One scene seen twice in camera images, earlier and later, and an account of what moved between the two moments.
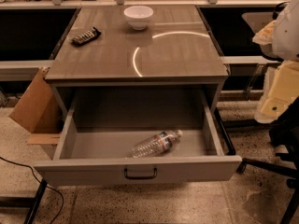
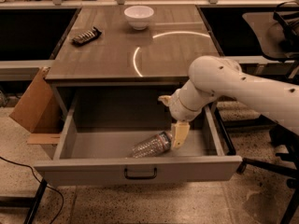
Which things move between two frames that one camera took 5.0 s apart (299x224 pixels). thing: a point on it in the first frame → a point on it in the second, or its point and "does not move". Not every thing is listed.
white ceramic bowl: (138, 16) does not move
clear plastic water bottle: (156, 144) does not move
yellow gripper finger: (283, 92) → (185, 105)
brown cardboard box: (40, 111) does not move
